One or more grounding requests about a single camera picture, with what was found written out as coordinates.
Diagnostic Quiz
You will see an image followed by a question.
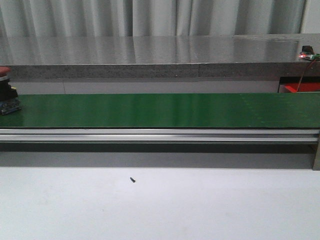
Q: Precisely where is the red mushroom push button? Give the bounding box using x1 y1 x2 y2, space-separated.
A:
0 66 21 116

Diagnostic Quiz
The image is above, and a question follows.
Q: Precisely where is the green conveyor belt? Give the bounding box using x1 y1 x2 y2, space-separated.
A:
0 92 320 129

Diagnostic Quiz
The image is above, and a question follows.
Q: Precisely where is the grey stone counter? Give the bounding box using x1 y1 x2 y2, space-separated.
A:
0 33 320 79

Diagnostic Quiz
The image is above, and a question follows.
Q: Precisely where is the red plastic tray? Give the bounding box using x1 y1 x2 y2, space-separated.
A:
283 83 320 93

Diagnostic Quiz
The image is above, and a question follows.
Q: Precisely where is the small green circuit board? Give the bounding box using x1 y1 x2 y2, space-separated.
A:
299 52 320 61

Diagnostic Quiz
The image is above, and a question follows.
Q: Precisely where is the small black sensor module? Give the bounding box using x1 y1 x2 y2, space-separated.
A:
301 45 314 55

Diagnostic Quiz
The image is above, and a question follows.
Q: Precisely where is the white curtain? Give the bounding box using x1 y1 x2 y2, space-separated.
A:
0 0 306 37

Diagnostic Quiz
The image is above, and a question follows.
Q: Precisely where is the aluminium conveyor frame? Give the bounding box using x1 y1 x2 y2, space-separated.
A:
0 128 320 170

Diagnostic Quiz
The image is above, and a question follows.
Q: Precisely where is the red black wire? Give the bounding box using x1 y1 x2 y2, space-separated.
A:
296 58 317 93

